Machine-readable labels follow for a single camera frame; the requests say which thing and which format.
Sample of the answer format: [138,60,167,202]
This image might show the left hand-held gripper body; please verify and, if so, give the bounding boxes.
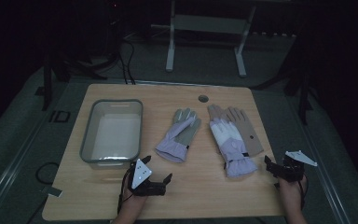
[128,158,168,197]

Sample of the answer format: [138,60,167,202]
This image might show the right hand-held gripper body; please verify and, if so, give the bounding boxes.
[271,150,318,183]

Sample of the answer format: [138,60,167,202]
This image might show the purple glove with grey palm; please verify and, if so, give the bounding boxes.
[154,107,202,163]

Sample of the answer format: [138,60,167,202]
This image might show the grey plastic bin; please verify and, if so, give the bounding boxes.
[79,98,144,171]

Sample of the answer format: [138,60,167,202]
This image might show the purple and white glove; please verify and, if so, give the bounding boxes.
[209,117,258,178]

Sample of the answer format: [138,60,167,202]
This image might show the person's right hand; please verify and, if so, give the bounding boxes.
[278,175,309,208]

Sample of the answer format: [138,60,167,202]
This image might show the person's left hand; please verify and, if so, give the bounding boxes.
[119,174,149,208]

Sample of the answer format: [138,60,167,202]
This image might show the black tripod stand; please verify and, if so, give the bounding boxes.
[251,60,314,126]
[34,50,108,112]

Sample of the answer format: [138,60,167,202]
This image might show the grey tape strip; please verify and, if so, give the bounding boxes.
[47,186,64,199]

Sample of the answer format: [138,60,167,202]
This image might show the white metal stand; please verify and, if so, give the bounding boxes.
[151,0,257,78]

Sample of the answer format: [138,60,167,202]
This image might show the right hand-held gripper black cable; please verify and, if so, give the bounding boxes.
[296,175,310,211]

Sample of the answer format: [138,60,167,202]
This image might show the hand-held gripper black cable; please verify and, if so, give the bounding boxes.
[296,175,310,211]
[117,167,138,216]

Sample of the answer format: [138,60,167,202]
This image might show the left hand-held gripper black cable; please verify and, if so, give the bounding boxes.
[117,167,138,216]

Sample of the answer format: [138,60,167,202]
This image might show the black floor cables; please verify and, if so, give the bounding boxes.
[117,36,137,86]

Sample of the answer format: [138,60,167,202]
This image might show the black looped floor cable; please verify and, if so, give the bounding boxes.
[34,161,61,186]

